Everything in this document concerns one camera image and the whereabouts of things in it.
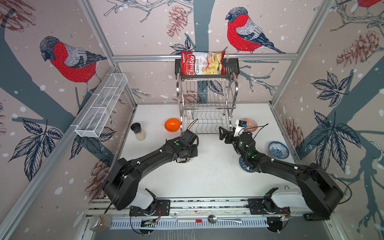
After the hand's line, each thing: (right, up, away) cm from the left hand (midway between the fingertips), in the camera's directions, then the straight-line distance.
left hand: (196, 152), depth 84 cm
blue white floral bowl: (+53, -1, +9) cm, 53 cm away
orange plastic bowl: (-17, +15, +18) cm, 29 cm away
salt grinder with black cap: (-38, +13, +9) cm, 41 cm away
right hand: (+16, +13, 0) cm, 20 cm away
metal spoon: (+8, -27, -15) cm, 32 cm away
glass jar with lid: (-41, -25, -22) cm, 53 cm away
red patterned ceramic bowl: (+28, +16, -11) cm, 34 cm away
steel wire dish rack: (+7, +29, +18) cm, 35 cm away
